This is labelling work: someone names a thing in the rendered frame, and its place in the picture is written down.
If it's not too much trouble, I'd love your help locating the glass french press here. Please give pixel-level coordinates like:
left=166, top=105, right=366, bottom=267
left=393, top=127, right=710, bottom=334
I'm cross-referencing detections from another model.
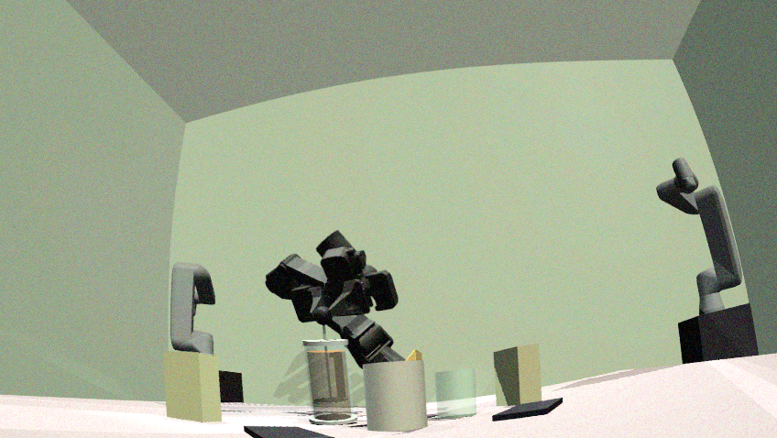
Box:
left=302, top=306, right=358, bottom=425

